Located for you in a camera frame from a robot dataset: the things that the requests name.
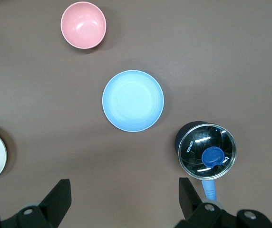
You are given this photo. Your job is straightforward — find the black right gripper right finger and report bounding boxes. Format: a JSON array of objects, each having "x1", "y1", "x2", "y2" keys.
[{"x1": 176, "y1": 177, "x2": 240, "y2": 228}]

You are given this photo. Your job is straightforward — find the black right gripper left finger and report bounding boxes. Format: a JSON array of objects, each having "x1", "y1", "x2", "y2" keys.
[{"x1": 7, "y1": 179, "x2": 72, "y2": 228}]

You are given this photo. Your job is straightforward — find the light blue shallow bowl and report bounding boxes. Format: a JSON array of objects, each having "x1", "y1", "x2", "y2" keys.
[{"x1": 102, "y1": 70, "x2": 165, "y2": 133}]

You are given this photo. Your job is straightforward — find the black metal pot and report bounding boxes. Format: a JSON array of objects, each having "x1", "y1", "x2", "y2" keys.
[{"x1": 178, "y1": 123, "x2": 237, "y2": 179}]

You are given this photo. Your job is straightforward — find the brown table cloth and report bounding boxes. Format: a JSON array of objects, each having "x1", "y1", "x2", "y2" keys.
[{"x1": 0, "y1": 0, "x2": 272, "y2": 228}]

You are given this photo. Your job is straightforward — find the small pink deep bowl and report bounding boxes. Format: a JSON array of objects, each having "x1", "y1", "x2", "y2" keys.
[{"x1": 60, "y1": 1, "x2": 107, "y2": 50}]

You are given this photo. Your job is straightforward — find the black pot with blue handle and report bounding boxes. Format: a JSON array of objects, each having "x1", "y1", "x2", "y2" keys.
[{"x1": 174, "y1": 121, "x2": 238, "y2": 204}]

